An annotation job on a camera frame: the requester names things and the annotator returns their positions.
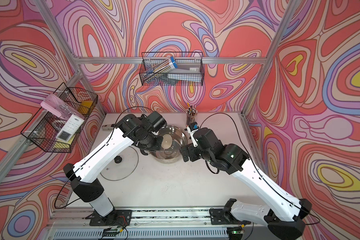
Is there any grey white box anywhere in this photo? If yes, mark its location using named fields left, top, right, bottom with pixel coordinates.
left=167, top=65, right=202, bottom=82

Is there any stainless steel pot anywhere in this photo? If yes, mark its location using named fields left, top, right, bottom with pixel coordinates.
left=147, top=126, right=188, bottom=164

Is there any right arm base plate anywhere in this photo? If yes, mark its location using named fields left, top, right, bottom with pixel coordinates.
left=209, top=208, right=251, bottom=226

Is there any black wire basket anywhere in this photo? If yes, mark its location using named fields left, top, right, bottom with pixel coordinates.
left=21, top=83, right=98, bottom=153
left=139, top=51, right=205, bottom=86

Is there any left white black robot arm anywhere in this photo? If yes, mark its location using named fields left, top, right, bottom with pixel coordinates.
left=64, top=111, right=167, bottom=217

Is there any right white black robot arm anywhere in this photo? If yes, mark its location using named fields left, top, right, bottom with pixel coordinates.
left=181, top=123, right=312, bottom=240

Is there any green circuit board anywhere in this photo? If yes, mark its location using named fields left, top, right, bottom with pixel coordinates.
left=101, top=228, right=128, bottom=239

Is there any clear pencil cup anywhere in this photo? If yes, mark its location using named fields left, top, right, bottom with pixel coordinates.
left=186, top=104, right=198, bottom=126

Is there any glass pot lid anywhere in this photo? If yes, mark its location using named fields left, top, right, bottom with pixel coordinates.
left=100, top=147, right=139, bottom=182

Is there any aluminium front rail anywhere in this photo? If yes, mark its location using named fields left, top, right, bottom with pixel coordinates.
left=38, top=206, right=277, bottom=240

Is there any black silver stapler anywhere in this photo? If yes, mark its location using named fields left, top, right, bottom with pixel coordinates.
left=102, top=124, right=115, bottom=131

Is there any back black wire basket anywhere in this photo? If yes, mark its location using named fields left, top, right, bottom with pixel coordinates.
left=139, top=51, right=205, bottom=86

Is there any left black wire basket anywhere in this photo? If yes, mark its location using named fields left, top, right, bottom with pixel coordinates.
left=21, top=83, right=98, bottom=153

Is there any yellow sponge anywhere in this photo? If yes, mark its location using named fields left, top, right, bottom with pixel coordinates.
left=77, top=101, right=94, bottom=117

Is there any clear tube of pencils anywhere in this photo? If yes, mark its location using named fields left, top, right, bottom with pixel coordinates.
left=142, top=57, right=178, bottom=84

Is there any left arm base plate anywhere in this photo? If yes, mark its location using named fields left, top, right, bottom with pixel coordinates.
left=85, top=210, right=133, bottom=227

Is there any white calculator device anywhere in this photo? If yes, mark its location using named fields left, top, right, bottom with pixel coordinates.
left=56, top=115, right=84, bottom=143

